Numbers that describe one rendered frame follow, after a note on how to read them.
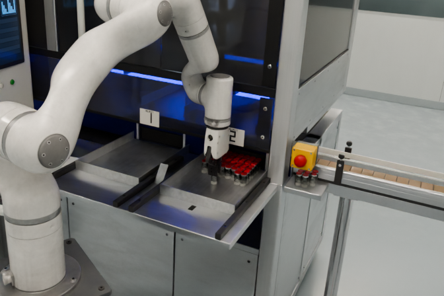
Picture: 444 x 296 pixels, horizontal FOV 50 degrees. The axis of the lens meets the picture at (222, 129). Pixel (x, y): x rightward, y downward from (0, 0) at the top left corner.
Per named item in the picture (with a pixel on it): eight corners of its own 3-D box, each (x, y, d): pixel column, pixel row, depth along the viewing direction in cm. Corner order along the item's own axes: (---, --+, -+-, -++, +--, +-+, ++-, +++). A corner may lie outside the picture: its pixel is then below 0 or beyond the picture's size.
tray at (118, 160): (133, 138, 192) (133, 130, 191) (189, 152, 183) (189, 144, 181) (75, 169, 163) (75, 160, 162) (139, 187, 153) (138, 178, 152)
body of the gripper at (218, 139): (221, 129, 145) (219, 162, 149) (234, 119, 154) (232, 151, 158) (199, 124, 148) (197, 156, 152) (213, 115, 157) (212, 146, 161)
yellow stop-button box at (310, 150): (296, 159, 163) (298, 139, 160) (316, 164, 160) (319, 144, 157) (289, 167, 156) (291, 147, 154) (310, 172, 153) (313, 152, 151)
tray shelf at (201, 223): (123, 140, 195) (123, 136, 194) (285, 180, 168) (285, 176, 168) (34, 186, 154) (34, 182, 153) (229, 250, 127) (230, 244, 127)
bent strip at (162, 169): (160, 178, 160) (160, 162, 158) (168, 180, 159) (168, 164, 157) (136, 195, 148) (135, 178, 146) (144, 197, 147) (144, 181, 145)
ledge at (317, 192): (295, 176, 173) (295, 171, 172) (330, 184, 168) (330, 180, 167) (283, 191, 161) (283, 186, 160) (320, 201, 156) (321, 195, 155)
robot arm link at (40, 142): (14, 166, 105) (55, 191, 95) (-27, 137, 96) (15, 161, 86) (143, 9, 122) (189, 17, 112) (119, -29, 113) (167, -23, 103)
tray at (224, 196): (207, 156, 180) (208, 148, 178) (272, 172, 170) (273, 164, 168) (159, 193, 150) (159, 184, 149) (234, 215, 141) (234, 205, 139)
